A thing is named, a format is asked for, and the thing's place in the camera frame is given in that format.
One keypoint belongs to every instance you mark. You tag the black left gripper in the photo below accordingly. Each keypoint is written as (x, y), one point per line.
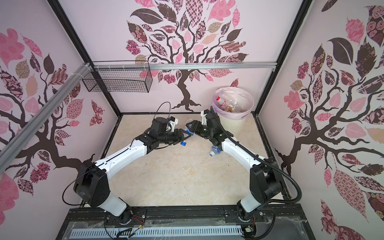
(180, 134)

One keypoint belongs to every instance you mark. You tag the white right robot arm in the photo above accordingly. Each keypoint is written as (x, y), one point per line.
(265, 182)

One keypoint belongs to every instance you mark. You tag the aluminium rail left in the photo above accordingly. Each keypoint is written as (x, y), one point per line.
(12, 149)

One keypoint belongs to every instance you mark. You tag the aluminium rail back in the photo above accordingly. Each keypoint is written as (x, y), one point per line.
(187, 66)

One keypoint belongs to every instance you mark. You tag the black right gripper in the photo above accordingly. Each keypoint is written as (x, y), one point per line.
(196, 127)

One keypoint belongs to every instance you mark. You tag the aluminium rail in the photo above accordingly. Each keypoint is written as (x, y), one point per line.
(187, 66)
(12, 149)

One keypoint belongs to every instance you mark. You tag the tall clear bottle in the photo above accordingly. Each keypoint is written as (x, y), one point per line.
(240, 103)

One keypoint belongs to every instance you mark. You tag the white bin purple bag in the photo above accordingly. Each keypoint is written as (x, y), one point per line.
(232, 122)

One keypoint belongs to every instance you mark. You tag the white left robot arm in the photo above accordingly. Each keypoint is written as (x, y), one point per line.
(92, 183)

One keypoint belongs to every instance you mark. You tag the black corner frame post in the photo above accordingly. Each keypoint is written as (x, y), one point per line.
(68, 27)

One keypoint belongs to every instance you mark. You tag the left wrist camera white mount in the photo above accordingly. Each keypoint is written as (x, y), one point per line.
(173, 123)

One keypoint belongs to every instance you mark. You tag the white slotted cable duct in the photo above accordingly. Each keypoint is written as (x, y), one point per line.
(156, 233)

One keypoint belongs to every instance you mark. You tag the black wire basket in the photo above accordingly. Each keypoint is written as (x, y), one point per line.
(132, 76)

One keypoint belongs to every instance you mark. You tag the white bottle red cap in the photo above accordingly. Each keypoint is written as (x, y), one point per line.
(222, 103)

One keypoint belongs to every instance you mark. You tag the clear bottle blue label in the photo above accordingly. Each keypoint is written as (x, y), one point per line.
(215, 151)

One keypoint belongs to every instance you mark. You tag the black right corner post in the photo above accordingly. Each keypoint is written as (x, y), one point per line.
(296, 26)

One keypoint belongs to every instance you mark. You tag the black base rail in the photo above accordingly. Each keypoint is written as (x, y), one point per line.
(228, 213)

